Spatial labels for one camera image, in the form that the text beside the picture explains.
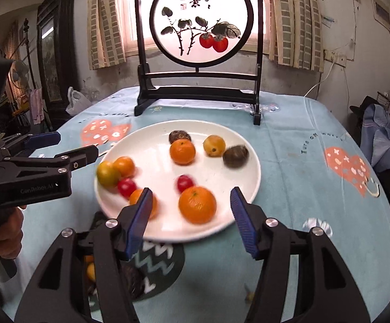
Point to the blue clothes pile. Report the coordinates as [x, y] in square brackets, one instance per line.
[383, 138]

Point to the dark wooden framed painting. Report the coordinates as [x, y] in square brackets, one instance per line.
[55, 47]

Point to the checked curtain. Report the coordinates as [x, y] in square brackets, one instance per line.
[294, 20]
[109, 23]

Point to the black hat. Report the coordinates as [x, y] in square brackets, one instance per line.
[363, 106]

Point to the light blue printed tablecloth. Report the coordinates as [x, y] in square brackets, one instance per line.
[299, 181]

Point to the large orange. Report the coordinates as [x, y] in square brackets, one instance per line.
[197, 205]

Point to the yellow-orange tomato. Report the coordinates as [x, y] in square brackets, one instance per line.
[91, 272]

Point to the pink cloth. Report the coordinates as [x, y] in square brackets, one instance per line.
[36, 106]

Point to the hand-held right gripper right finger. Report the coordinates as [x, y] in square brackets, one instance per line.
[243, 222]

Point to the person's left hand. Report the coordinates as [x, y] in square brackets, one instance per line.
[8, 232]

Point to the white plastic bag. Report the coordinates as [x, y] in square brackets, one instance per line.
[77, 102]

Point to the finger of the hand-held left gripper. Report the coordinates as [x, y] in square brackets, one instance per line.
[77, 157]
[43, 139]

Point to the dark passion fruit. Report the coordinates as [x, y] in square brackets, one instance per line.
[236, 156]
[133, 281]
[179, 136]

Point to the wall power outlet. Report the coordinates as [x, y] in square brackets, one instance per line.
[334, 58]

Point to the dark framed round painted screen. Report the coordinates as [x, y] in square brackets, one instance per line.
[201, 20]

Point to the medium orange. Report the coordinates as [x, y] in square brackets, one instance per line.
[126, 165]
[182, 152]

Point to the yellow loquat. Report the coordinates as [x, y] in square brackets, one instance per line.
[214, 145]

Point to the green-orange tangerine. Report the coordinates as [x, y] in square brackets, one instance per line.
[108, 174]

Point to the bright window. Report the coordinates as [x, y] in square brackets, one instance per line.
[144, 6]

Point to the red cherry tomato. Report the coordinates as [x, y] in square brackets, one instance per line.
[185, 183]
[127, 187]

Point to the standing fan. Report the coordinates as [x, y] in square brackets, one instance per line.
[20, 74]

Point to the white oval plate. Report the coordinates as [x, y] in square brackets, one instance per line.
[215, 175]

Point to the small orange tomato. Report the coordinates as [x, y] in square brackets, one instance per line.
[152, 207]

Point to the white wall panel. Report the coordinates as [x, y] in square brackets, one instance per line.
[382, 13]

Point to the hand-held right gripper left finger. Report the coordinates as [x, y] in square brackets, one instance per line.
[140, 222]

